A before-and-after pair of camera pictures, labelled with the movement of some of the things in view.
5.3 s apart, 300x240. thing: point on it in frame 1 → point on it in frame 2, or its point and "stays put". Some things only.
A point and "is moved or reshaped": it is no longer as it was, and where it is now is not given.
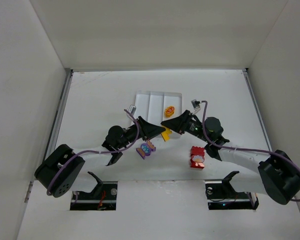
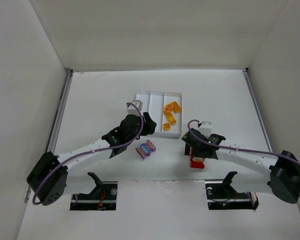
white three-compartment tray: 151,105 stays put
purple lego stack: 146,149 stays put
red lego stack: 197,157 stays put
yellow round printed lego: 169,111 is moved or reshaped
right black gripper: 185,122 → 193,150
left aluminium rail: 55,126 stays put
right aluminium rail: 249,82 stays put
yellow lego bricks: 166,134 → 177,108
